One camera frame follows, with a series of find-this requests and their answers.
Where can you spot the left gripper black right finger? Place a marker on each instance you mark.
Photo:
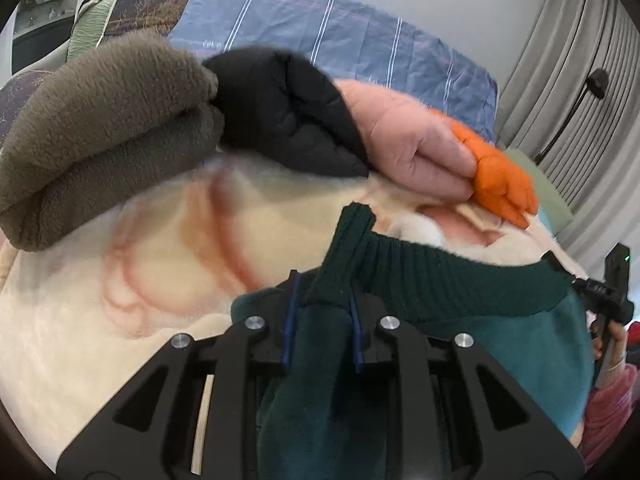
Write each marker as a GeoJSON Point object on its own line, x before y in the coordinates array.
{"type": "Point", "coordinates": [427, 408]}

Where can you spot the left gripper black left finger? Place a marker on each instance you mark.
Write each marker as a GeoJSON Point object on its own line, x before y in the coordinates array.
{"type": "Point", "coordinates": [190, 411]}

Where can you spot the dark green sweatshirt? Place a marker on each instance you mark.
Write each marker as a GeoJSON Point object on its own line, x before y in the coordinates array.
{"type": "Point", "coordinates": [528, 318]}

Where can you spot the pink right sleeve forearm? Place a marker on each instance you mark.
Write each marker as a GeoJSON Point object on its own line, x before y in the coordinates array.
{"type": "Point", "coordinates": [611, 403]}

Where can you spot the person's right hand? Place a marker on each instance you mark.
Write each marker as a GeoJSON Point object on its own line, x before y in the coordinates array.
{"type": "Point", "coordinates": [612, 344]}

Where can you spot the light green cushion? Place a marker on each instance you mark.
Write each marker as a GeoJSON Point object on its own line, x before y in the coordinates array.
{"type": "Point", "coordinates": [553, 211]}

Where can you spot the cream patterned fleece blanket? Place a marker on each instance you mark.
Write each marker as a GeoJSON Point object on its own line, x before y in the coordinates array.
{"type": "Point", "coordinates": [78, 319]}

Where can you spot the orange puffer jacket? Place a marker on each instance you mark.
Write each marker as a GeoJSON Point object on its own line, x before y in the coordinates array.
{"type": "Point", "coordinates": [499, 185]}

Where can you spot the grey window curtain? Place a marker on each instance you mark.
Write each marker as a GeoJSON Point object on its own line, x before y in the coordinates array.
{"type": "Point", "coordinates": [595, 164]}

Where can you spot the black floor lamp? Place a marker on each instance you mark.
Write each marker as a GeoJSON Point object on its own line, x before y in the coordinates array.
{"type": "Point", "coordinates": [596, 84]}

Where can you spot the pink quilted jacket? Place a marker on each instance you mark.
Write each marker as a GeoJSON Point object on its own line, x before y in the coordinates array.
{"type": "Point", "coordinates": [408, 143]}

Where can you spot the olive brown fleece garment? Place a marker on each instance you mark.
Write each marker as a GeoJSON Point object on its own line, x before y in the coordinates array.
{"type": "Point", "coordinates": [101, 129]}

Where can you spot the blue plaid pillow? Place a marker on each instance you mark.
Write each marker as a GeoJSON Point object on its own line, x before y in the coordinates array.
{"type": "Point", "coordinates": [348, 39]}

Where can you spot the black padded jacket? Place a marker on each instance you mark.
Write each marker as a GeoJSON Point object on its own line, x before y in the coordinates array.
{"type": "Point", "coordinates": [276, 103]}

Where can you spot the white desk furniture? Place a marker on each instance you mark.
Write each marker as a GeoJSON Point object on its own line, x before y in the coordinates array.
{"type": "Point", "coordinates": [40, 15]}

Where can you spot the dark floral pillow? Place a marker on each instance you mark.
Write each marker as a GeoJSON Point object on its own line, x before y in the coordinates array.
{"type": "Point", "coordinates": [96, 22]}

